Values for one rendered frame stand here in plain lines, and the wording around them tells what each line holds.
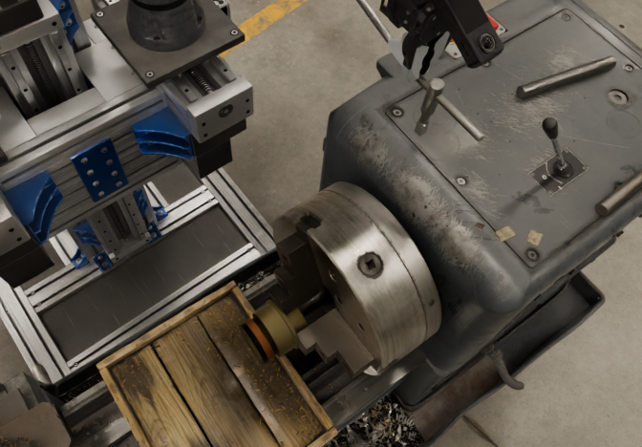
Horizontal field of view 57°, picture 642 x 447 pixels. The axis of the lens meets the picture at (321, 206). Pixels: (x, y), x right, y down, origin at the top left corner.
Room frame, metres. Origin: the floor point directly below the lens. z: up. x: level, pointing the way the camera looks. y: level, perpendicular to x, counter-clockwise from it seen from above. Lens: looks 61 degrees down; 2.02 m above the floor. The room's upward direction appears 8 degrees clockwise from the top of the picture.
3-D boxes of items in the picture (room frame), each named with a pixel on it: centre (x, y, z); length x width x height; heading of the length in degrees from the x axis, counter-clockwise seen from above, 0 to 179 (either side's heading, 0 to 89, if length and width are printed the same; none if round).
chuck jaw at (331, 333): (0.28, -0.07, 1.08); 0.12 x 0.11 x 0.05; 43
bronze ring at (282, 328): (0.29, 0.05, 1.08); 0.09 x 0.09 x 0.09; 43
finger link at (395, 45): (0.61, -0.09, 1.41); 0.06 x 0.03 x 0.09; 44
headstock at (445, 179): (0.68, -0.34, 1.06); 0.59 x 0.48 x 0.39; 133
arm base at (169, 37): (0.85, 0.35, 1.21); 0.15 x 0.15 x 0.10
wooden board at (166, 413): (0.20, 0.14, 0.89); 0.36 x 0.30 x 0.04; 43
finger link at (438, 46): (0.64, -0.11, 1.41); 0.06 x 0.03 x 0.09; 44
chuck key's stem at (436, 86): (0.58, -0.14, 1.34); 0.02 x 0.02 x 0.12
